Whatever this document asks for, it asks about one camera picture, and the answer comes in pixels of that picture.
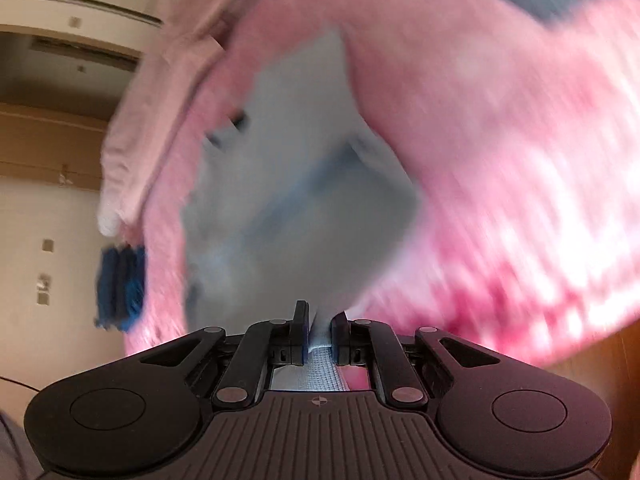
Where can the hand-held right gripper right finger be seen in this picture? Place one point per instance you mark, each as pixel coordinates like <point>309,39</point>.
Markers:
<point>339,340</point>

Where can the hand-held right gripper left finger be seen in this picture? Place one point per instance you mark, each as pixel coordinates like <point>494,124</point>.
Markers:
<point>301,335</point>

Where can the light blue sweatshirt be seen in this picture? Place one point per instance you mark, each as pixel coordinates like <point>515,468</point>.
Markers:
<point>290,185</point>

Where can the folded dark blue garment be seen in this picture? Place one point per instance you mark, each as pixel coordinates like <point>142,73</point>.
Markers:
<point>122,285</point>

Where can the pink floral blanket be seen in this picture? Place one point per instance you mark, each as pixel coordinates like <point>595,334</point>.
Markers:
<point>475,160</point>

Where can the light pink quilt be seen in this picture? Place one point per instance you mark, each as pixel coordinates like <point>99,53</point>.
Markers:
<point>165,100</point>

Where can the wooden door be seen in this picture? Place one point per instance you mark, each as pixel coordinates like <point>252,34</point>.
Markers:
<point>50,145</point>

